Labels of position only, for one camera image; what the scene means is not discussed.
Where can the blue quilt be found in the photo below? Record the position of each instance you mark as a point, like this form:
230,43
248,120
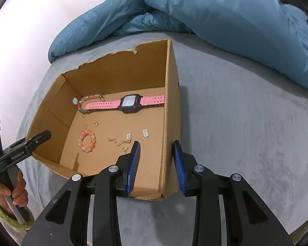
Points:
270,32

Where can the grey bed sheet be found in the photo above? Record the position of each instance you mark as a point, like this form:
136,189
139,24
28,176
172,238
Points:
237,116

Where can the person's left hand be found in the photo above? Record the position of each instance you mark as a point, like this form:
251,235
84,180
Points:
19,195

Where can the brown cardboard box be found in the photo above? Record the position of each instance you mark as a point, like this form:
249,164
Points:
149,70

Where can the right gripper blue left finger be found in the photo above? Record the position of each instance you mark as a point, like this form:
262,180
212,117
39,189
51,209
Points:
128,166

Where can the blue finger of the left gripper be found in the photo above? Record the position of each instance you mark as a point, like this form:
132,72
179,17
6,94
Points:
39,139

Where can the pink digital wristwatch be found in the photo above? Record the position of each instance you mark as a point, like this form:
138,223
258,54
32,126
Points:
127,104

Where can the green knitted sleeve cuff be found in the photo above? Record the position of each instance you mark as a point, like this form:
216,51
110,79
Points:
4,218

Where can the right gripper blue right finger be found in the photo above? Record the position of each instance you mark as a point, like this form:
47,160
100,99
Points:
184,164

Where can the gold clover earring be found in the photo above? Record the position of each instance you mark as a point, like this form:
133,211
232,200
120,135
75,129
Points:
85,127

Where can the white round sticker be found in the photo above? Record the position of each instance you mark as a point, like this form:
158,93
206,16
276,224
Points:
75,100

